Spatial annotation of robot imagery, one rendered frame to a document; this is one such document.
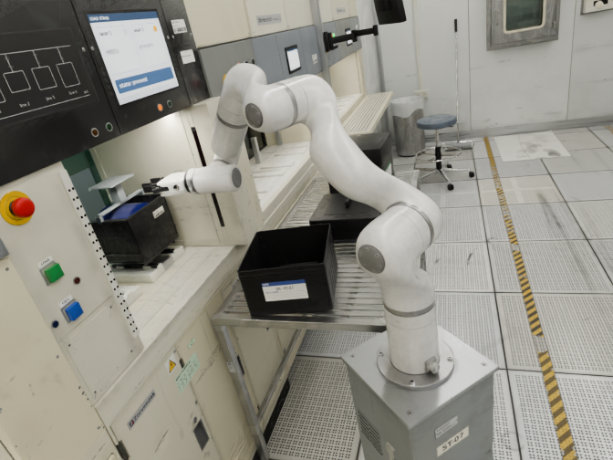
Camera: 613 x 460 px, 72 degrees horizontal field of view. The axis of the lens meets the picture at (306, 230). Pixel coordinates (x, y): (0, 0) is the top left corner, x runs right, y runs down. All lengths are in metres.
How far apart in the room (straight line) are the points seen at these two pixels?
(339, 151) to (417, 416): 0.60
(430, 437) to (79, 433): 0.79
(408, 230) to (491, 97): 4.67
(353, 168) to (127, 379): 0.77
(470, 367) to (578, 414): 1.03
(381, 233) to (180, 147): 0.93
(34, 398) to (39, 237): 0.32
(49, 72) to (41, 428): 0.74
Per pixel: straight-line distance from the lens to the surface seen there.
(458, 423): 1.17
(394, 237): 0.84
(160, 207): 1.61
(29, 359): 1.03
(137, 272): 1.62
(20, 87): 1.05
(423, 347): 1.05
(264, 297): 1.35
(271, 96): 0.93
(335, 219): 1.68
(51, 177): 1.06
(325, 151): 0.92
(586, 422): 2.10
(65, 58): 1.14
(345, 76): 4.34
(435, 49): 5.38
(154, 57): 1.38
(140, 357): 1.25
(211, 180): 1.32
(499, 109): 5.52
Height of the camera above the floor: 1.56
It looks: 25 degrees down
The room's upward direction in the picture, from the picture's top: 12 degrees counter-clockwise
